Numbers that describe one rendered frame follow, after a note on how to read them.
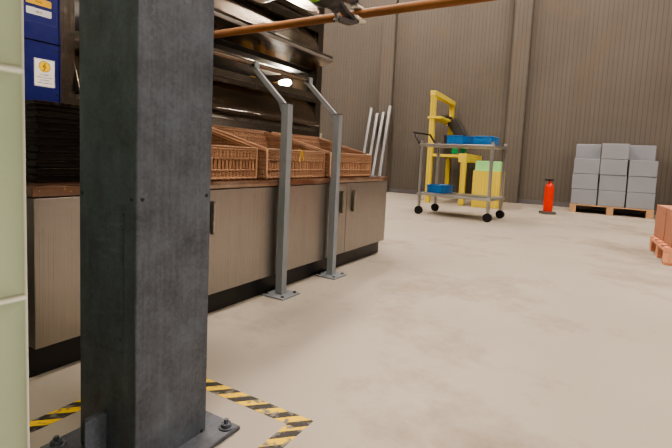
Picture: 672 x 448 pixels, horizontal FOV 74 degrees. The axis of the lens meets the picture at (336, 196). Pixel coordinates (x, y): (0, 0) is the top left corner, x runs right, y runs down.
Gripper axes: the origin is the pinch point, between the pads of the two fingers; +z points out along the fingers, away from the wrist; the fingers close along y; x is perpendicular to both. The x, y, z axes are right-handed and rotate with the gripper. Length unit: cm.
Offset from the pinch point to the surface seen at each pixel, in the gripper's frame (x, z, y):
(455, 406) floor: 45, -10, 119
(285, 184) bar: -56, 37, 63
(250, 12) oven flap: -118, 75, -38
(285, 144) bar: -57, 37, 43
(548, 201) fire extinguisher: 8, 597, 94
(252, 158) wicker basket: -67, 25, 51
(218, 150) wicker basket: -67, 3, 48
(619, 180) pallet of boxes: 97, 681, 57
